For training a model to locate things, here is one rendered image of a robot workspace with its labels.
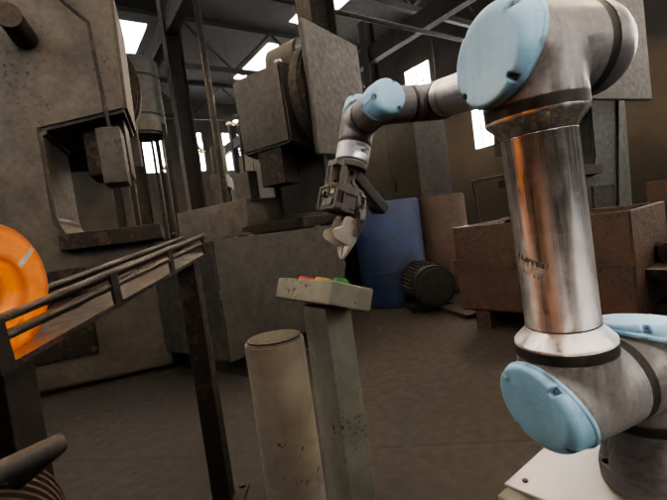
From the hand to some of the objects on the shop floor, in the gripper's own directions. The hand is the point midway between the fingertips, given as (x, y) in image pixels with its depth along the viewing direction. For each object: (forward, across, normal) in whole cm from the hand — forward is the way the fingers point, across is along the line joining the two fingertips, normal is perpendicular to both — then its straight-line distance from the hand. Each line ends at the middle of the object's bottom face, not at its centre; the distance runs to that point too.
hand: (345, 254), depth 92 cm
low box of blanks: (-3, -54, +204) cm, 211 cm away
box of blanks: (+45, -184, +72) cm, 203 cm away
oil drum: (-3, -199, +204) cm, 285 cm away
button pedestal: (+63, -7, +20) cm, 67 cm away
